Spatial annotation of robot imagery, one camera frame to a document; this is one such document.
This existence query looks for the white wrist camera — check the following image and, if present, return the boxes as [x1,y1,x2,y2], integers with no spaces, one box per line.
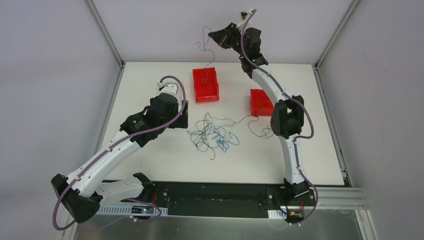
[239,9,254,25]
[157,82,180,98]

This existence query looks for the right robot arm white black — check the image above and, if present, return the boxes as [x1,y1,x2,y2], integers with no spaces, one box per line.
[208,23,310,205]

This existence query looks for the blue wire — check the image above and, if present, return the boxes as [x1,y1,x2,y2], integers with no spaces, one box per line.
[194,26,216,85]

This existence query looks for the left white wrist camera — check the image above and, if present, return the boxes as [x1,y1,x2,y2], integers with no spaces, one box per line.
[157,82,180,98]

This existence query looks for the red bin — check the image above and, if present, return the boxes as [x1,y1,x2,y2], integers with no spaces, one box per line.
[250,89,274,117]
[192,67,220,103]

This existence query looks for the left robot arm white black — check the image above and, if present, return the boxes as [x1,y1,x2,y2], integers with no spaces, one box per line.
[50,93,189,223]

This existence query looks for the coloured wire bundle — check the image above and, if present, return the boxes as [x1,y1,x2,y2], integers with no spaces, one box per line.
[186,111,241,161]

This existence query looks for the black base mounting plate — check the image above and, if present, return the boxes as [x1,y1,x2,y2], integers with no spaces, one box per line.
[119,181,317,220]

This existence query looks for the black wire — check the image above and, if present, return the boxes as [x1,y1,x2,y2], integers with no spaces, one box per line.
[228,114,275,139]

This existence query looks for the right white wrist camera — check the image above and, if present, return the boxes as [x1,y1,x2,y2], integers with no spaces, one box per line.
[239,9,254,25]

